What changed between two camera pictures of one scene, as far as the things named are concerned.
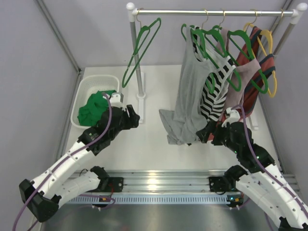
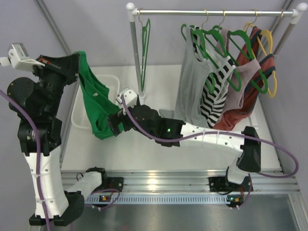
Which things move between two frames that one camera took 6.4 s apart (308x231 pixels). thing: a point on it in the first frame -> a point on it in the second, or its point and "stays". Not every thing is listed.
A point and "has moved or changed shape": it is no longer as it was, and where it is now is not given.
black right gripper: (211, 126) -> (115, 121)
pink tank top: (240, 74) stays
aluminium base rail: (169, 182) stays
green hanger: (149, 27) -> (146, 32)
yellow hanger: (261, 33) stays
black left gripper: (128, 118) -> (66, 67)
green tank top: (90, 114) has moved or changed shape
